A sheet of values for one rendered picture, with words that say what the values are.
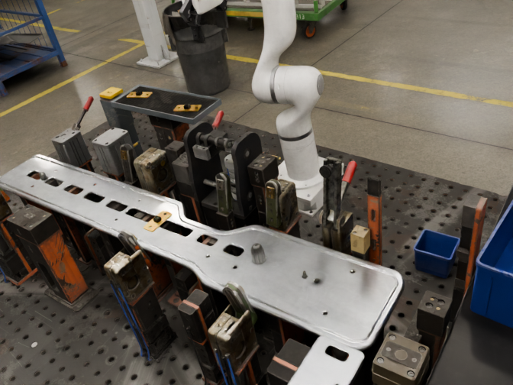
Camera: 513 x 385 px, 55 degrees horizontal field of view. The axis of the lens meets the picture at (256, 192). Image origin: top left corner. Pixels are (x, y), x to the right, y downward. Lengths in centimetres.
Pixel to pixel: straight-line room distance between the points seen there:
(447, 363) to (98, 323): 104
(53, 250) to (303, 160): 85
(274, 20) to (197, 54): 270
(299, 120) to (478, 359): 94
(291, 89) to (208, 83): 281
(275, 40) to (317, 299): 82
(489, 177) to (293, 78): 183
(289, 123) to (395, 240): 51
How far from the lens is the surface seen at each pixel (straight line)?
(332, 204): 116
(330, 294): 110
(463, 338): 101
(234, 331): 102
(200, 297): 116
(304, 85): 155
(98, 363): 153
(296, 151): 170
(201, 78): 432
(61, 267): 163
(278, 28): 156
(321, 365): 100
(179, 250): 128
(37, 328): 172
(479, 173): 318
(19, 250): 185
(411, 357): 94
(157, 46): 532
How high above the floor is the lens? 183
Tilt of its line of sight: 36 degrees down
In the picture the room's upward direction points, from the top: 11 degrees counter-clockwise
